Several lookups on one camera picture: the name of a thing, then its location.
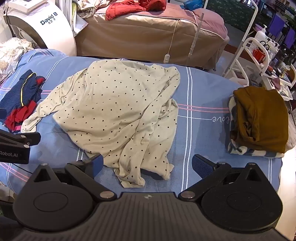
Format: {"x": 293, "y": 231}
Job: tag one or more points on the white pump bottle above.
{"x": 260, "y": 37}

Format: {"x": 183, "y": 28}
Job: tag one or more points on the pile of light cloths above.
{"x": 92, "y": 7}

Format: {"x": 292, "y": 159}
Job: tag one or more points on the purple cloth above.
{"x": 277, "y": 24}

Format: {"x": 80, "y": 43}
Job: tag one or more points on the red padded jacket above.
{"x": 120, "y": 8}

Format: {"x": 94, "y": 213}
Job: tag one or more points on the clear plastic tube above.
{"x": 196, "y": 34}

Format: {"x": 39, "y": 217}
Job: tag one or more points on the brown folded garment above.
{"x": 259, "y": 115}

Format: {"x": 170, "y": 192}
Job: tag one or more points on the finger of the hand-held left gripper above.
{"x": 25, "y": 138}

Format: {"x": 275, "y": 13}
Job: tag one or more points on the white trolley cart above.
{"x": 248, "y": 41}

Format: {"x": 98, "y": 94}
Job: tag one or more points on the cream polka-dot shirt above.
{"x": 115, "y": 104}

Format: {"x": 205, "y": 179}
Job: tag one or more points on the blue bag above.
{"x": 193, "y": 4}

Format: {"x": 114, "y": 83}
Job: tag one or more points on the navy striped garment yellow trim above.
{"x": 16, "y": 92}

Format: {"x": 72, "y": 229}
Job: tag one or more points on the red cup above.
{"x": 257, "y": 54}

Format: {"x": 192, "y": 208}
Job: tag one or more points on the massage bed with brown cover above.
{"x": 138, "y": 34}

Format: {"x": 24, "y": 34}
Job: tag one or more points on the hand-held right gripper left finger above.
{"x": 98, "y": 161}

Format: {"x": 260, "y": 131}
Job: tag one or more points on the green patterned curtain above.
{"x": 231, "y": 11}

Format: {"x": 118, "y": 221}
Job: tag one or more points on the white metal stand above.
{"x": 251, "y": 23}

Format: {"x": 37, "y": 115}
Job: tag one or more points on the red garment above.
{"x": 16, "y": 118}

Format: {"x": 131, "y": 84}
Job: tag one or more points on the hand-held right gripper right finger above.
{"x": 200, "y": 165}

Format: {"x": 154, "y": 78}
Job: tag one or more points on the white curved machine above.
{"x": 53, "y": 25}

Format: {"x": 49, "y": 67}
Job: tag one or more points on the floral white quilt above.
{"x": 11, "y": 53}

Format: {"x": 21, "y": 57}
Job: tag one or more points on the blue white striped folded cloth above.
{"x": 249, "y": 153}

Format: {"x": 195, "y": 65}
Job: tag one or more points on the blue striped bed sheet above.
{"x": 203, "y": 139}

